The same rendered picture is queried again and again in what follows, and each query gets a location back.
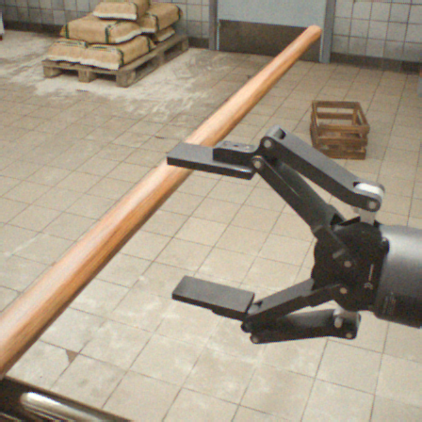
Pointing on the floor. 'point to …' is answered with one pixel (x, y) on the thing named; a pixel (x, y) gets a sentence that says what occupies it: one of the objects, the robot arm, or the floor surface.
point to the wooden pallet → (125, 75)
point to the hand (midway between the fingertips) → (187, 227)
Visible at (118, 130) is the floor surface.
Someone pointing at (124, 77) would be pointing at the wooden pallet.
